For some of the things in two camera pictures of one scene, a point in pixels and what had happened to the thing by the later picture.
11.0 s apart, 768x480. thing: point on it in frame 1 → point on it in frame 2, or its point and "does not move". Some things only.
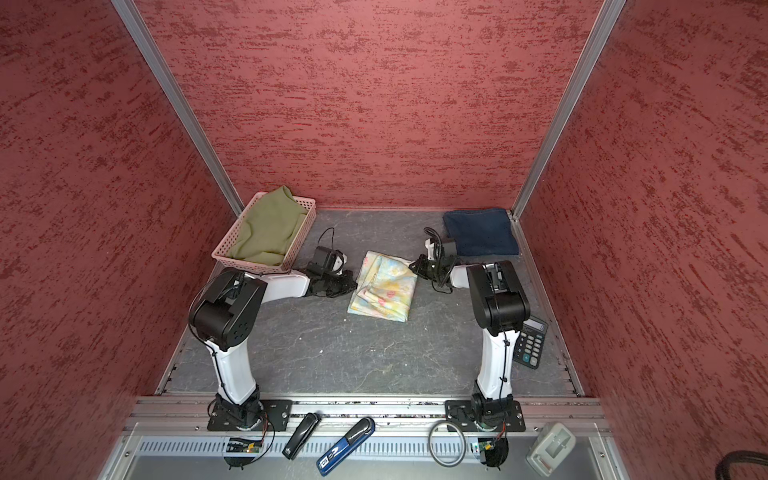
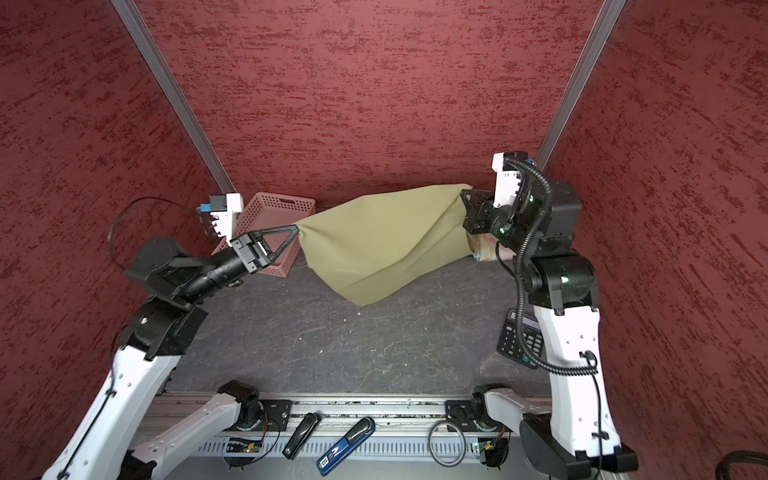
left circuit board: (239, 445) does not move
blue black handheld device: (352, 443) does not move
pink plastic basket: (223, 246) does not move
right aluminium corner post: (602, 27) does not move
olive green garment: (270, 228) → (369, 245)
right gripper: (420, 268) → (478, 211)
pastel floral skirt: (385, 288) → (484, 248)
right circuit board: (496, 451) does not move
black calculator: (530, 342) does not move
